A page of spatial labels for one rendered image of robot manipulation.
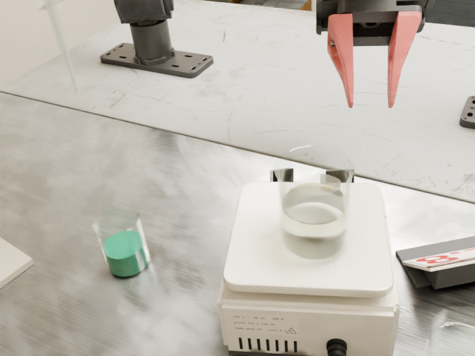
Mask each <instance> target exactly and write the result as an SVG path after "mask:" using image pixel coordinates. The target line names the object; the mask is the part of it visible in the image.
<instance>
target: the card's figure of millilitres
mask: <svg viewBox="0 0 475 356"><path fill-rule="evenodd" d="M471 257H475V248H473V249H466V250H461V251H455V252H451V253H447V254H440V255H436V256H429V257H425V258H421V259H414V260H410V262H414V263H419V264H423V265H427V266H431V265H435V264H439V263H445V262H449V261H456V260H460V259H467V258H471Z"/></svg>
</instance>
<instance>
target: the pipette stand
mask: <svg viewBox="0 0 475 356"><path fill-rule="evenodd" d="M32 265H34V262H33V260H32V259H31V258H30V257H29V256H27V255H26V254H24V253H23V252H22V251H20V250H19V249H17V248H15V247H14V246H13V245H11V244H9V243H8V242H7V241H6V240H4V239H2V238H1V237H0V289H1V288H2V287H3V286H5V285H6V284H8V283H9V282H11V281H12V280H13V279H14V278H16V277H17V276H19V275H20V274H21V273H22V272H24V271H26V270H27V269H28V268H29V267H31V266H32Z"/></svg>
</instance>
